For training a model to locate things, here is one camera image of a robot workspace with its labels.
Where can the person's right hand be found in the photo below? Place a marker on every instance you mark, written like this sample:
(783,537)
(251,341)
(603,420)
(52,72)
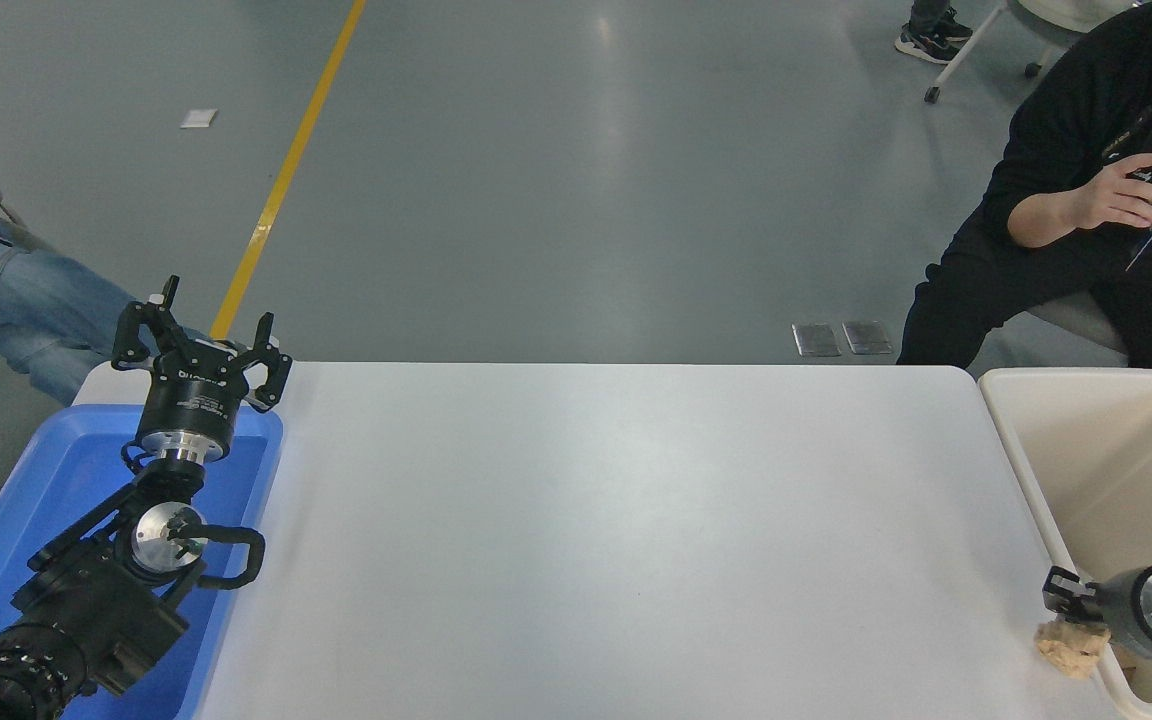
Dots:
(1121,200)

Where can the person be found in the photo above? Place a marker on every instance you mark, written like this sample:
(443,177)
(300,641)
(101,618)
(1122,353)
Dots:
(1046,130)
(26,300)
(931,40)

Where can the blue plastic tray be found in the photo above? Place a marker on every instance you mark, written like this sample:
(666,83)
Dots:
(66,470)

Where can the large pale plastic bin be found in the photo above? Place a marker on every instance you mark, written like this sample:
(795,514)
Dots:
(1086,470)

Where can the person's right forearm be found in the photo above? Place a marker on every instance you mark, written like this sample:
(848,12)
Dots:
(1041,215)

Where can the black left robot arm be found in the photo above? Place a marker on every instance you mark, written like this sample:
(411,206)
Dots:
(86,610)

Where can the metal floor plate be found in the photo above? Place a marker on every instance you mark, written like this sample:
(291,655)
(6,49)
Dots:
(816,340)
(867,338)

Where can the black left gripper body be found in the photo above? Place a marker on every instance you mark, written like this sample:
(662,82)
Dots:
(191,405)

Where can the white wheeled chair base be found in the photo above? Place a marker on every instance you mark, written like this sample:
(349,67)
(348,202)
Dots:
(961,50)

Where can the tan paper ball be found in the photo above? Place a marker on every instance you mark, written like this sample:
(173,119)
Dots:
(1073,650)

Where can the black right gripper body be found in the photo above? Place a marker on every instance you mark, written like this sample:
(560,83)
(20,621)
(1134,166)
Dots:
(1121,610)

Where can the grey chair seat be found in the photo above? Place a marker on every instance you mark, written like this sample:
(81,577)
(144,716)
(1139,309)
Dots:
(1081,320)

